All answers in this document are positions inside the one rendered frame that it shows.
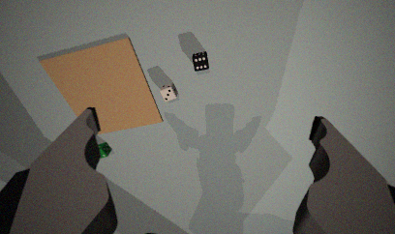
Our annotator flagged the white die with black pips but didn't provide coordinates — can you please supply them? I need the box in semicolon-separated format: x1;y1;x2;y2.
160;82;178;102

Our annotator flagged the orange flat mat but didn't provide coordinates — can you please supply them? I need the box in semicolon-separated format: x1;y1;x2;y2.
40;38;163;134

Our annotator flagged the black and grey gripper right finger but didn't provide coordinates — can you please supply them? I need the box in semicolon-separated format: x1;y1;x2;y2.
292;116;395;234

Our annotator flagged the green die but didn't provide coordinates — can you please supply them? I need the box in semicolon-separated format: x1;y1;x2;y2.
99;142;112;158

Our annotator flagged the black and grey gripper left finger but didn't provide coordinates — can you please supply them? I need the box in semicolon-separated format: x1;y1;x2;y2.
0;107;118;234

